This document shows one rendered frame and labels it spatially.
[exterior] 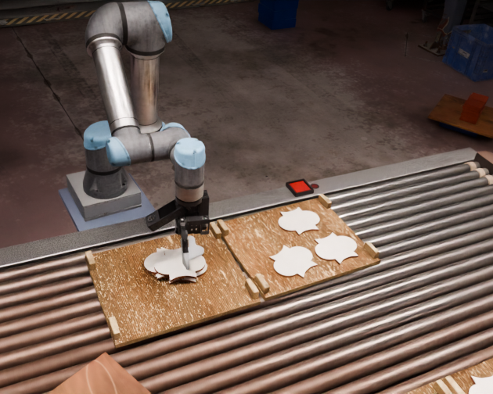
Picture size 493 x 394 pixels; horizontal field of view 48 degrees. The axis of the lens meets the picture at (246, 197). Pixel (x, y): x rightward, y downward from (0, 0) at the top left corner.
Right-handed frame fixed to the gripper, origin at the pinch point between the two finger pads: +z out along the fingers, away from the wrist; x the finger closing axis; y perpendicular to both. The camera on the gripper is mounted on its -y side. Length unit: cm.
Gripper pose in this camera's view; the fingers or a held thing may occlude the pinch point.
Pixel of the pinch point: (180, 252)
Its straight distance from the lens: 159.6
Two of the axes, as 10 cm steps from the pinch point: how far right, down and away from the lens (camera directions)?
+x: -2.5, -6.0, 7.6
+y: 9.7, -0.9, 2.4
